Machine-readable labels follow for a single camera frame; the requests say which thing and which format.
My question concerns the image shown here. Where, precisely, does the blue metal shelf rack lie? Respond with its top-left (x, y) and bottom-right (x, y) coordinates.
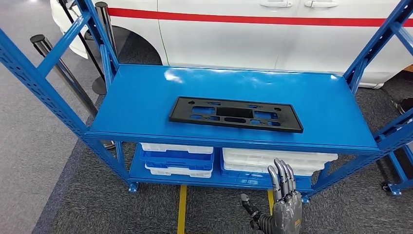
top-left (0, 0), bottom-right (413, 197)
top-left (380, 142), bottom-right (413, 196)

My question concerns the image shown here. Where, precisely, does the yellow floor tape line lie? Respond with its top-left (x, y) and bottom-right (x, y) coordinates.
top-left (267, 190), bottom-right (275, 215)
top-left (176, 184), bottom-right (188, 234)

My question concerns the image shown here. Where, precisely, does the white car with red stripe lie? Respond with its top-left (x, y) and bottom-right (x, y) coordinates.
top-left (50, 0), bottom-right (413, 89)

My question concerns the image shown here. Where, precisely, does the black plastic panel part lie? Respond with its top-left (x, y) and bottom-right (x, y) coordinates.
top-left (169, 96), bottom-right (304, 134)

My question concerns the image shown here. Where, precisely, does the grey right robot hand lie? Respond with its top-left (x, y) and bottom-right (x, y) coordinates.
top-left (240, 158), bottom-right (303, 234)

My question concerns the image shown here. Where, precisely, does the black round stanchion base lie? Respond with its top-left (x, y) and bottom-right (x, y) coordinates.
top-left (397, 97), bottom-right (413, 116)

